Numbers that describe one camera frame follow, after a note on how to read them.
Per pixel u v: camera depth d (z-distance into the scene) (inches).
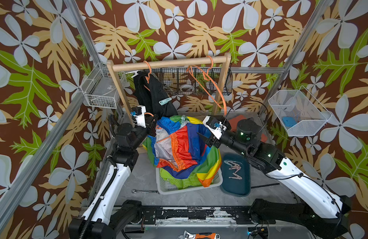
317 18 27.8
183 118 25.6
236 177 33.9
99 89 33.3
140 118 23.1
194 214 29.7
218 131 18.6
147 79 27.6
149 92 27.5
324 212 15.3
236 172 34.8
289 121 31.3
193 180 32.3
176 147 27.7
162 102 24.5
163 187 32.3
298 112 32.8
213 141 20.4
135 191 32.2
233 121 48.3
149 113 26.1
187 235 27.2
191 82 39.9
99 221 15.1
